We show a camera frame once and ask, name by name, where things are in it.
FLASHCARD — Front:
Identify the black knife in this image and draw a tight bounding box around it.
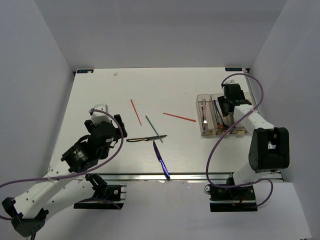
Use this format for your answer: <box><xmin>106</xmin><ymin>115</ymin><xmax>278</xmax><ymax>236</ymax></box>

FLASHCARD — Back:
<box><xmin>126</xmin><ymin>134</ymin><xmax>167</xmax><ymax>143</ymax></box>

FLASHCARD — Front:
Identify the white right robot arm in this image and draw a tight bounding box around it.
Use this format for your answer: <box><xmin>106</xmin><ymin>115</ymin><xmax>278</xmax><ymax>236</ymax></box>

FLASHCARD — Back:
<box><xmin>218</xmin><ymin>83</ymin><xmax>290</xmax><ymax>200</ymax></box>

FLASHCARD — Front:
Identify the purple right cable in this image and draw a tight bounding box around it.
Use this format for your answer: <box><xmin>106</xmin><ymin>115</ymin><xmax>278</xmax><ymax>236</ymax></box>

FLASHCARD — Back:
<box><xmin>205</xmin><ymin>72</ymin><xmax>275</xmax><ymax>209</ymax></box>

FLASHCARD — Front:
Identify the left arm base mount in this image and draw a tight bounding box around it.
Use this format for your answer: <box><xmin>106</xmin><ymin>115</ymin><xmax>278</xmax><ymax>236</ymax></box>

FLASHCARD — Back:
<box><xmin>73</xmin><ymin>173</ymin><xmax>127</xmax><ymax>210</ymax></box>

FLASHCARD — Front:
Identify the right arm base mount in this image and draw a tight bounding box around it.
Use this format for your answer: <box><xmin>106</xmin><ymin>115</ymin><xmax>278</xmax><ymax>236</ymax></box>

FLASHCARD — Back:
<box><xmin>204</xmin><ymin>184</ymin><xmax>258</xmax><ymax>213</ymax></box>

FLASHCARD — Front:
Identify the black spoon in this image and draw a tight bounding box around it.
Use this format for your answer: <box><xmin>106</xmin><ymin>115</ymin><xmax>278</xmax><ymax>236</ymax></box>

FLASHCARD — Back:
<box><xmin>216</xmin><ymin>106</ymin><xmax>229</xmax><ymax>131</ymax></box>

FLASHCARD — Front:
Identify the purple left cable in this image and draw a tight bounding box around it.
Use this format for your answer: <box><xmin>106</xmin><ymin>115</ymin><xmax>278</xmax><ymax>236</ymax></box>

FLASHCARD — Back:
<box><xmin>0</xmin><ymin>107</ymin><xmax>125</xmax><ymax>221</ymax></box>

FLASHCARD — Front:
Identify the pink handled fork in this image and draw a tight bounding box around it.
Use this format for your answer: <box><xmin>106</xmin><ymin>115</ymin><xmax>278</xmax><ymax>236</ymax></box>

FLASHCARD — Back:
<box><xmin>201</xmin><ymin>101</ymin><xmax>208</xmax><ymax>124</ymax></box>

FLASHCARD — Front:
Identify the teal chopstick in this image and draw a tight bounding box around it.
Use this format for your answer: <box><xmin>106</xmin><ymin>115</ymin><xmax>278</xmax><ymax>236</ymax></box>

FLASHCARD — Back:
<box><xmin>145</xmin><ymin>115</ymin><xmax>163</xmax><ymax>143</ymax></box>

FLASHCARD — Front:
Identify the orange chopstick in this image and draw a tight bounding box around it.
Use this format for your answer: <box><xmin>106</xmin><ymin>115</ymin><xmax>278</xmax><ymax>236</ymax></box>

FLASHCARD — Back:
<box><xmin>163</xmin><ymin>112</ymin><xmax>196</xmax><ymax>123</ymax></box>
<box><xmin>130</xmin><ymin>99</ymin><xmax>142</xmax><ymax>126</ymax></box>

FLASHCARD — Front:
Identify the clear plastic bin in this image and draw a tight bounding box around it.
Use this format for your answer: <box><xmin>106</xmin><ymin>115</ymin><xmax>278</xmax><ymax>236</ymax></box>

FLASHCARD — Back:
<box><xmin>195</xmin><ymin>94</ymin><xmax>218</xmax><ymax>136</ymax></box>
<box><xmin>243</xmin><ymin>92</ymin><xmax>254</xmax><ymax>105</ymax></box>
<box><xmin>207</xmin><ymin>94</ymin><xmax>233</xmax><ymax>135</ymax></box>
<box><xmin>229</xmin><ymin>112</ymin><xmax>247</xmax><ymax>135</ymax></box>

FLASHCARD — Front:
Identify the blue iridescent knife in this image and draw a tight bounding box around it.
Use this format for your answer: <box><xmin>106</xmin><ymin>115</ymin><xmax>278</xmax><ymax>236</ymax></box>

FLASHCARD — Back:
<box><xmin>152</xmin><ymin>141</ymin><xmax>171</xmax><ymax>180</ymax></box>

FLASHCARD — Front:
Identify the purple cable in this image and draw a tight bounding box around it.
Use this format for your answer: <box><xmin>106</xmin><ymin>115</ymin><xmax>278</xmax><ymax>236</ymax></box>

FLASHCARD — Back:
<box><xmin>205</xmin><ymin>72</ymin><xmax>275</xmax><ymax>209</ymax></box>
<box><xmin>0</xmin><ymin>107</ymin><xmax>125</xmax><ymax>221</ymax></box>

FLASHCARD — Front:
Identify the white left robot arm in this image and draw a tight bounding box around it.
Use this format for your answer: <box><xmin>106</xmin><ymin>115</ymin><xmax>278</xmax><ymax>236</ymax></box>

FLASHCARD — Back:
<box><xmin>1</xmin><ymin>109</ymin><xmax>128</xmax><ymax>239</ymax></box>

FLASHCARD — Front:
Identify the rainbow spoon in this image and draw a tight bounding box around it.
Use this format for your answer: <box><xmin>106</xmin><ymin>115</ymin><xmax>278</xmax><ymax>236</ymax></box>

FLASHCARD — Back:
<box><xmin>213</xmin><ymin>99</ymin><xmax>221</xmax><ymax>125</ymax></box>

